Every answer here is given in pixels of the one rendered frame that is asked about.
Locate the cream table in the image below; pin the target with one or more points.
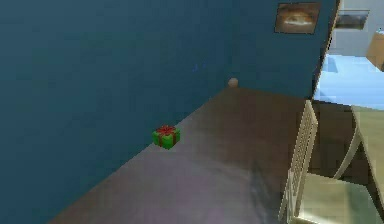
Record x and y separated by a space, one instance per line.
370 140

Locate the brown ball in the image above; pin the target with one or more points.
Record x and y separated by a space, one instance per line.
233 82

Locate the grey framed picture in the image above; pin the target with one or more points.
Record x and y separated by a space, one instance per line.
351 20

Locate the green gift box red ribbon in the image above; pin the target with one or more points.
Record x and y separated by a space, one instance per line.
166 137

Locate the cream slatted chair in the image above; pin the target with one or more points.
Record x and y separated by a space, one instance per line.
320 196

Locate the tan wooden box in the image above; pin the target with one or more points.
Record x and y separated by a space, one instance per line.
377 50

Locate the brown framed picture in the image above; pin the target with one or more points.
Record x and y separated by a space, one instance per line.
297 18

